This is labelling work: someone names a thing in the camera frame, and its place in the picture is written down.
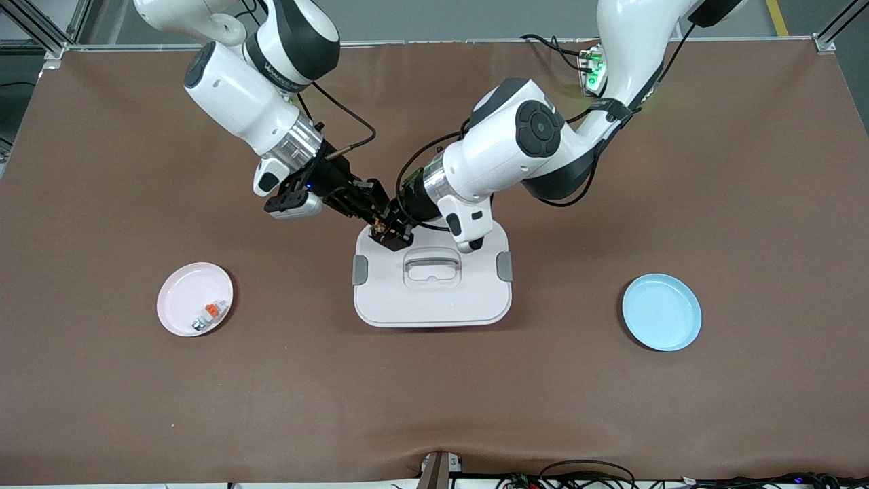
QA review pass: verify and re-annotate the white lidded container box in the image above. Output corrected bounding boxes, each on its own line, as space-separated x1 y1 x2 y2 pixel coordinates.
352 221 514 329

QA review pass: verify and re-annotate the brown table cover mat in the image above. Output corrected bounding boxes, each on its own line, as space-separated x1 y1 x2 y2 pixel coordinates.
0 41 869 484

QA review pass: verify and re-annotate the pink round plate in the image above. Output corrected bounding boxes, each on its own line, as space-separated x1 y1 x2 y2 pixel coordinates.
156 262 234 338

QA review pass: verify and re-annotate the light blue round plate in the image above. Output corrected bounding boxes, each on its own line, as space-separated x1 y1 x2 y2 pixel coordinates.
622 274 703 352

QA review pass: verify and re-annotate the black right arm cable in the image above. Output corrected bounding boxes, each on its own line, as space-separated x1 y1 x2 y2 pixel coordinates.
299 81 378 161

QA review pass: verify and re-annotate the grey table edge rail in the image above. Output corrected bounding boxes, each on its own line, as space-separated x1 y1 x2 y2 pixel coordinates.
64 37 826 54

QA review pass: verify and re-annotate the black arm base cable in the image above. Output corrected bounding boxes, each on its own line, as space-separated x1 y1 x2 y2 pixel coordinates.
521 33 591 72

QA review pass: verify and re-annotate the aluminium frame post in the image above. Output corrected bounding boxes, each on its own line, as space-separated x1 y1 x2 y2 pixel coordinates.
0 0 92 58
811 0 869 55

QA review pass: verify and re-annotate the black cable bundle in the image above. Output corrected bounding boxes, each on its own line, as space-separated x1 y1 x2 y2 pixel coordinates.
496 460 869 489

